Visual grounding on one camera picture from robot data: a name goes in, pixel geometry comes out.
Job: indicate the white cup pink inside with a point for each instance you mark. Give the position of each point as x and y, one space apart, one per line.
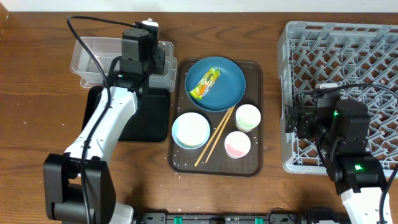
237 144

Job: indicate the clear plastic waste bin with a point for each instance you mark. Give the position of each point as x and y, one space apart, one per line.
105 49

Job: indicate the black waste tray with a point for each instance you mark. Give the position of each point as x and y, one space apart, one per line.
150 122

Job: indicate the brown serving tray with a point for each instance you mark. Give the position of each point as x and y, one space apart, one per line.
219 163

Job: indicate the wooden chopstick right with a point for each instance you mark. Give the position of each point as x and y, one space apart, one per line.
220 130

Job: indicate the yellow green snack wrapper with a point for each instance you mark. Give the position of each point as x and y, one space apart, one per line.
205 84

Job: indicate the wooden chopstick left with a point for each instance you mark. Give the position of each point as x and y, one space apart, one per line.
208 144

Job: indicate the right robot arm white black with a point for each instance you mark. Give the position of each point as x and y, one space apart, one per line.
340 129

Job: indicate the wooden chopstick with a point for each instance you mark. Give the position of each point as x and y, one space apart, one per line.
208 144
220 130

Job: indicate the light blue small bowl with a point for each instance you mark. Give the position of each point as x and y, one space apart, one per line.
190 130

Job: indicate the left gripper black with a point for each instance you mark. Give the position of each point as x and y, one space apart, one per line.
158 61

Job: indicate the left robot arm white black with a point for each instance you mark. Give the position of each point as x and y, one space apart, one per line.
78 184

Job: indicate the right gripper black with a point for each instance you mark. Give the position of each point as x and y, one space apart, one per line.
305 116

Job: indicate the grey dishwasher rack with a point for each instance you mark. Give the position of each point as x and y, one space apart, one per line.
360 58

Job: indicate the white cup green inside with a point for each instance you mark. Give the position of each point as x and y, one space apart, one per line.
247 117

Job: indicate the dark blue plate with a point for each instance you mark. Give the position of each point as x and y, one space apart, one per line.
227 90

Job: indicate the black rail with green clips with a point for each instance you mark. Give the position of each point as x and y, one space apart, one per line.
274 217

